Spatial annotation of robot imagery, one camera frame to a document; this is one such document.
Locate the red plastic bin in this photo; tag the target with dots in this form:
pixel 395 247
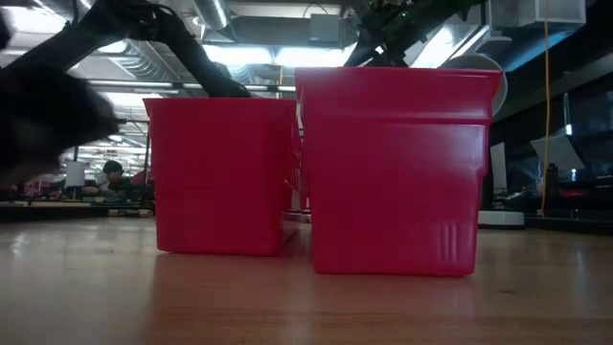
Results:
pixel 220 177
pixel 397 172

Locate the white ceiling fixture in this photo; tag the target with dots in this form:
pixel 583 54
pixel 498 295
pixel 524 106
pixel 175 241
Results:
pixel 493 43

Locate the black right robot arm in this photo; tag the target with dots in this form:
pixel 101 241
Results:
pixel 440 12

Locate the white desk lamp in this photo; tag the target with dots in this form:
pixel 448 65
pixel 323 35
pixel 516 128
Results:
pixel 500 218

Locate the white sign board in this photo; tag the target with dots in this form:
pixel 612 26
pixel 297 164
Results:
pixel 75 173

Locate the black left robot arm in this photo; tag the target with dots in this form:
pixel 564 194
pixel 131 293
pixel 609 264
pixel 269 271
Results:
pixel 48 120

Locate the person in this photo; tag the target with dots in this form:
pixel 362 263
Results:
pixel 115 176

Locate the grey ceiling box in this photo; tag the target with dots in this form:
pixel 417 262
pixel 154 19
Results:
pixel 324 29

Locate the red flat device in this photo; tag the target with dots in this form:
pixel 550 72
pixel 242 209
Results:
pixel 574 193

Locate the grey angled panel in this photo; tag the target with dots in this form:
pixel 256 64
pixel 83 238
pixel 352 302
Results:
pixel 558 153

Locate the silver ceiling air duct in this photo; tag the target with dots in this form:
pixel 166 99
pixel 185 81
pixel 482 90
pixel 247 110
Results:
pixel 153 62

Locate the dark bottle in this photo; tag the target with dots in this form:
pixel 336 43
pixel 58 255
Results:
pixel 552 179

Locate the black aluminium table frame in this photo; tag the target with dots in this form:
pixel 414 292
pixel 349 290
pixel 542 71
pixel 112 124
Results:
pixel 48 213

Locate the long ceiling light strip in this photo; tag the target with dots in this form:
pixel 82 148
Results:
pixel 143 85

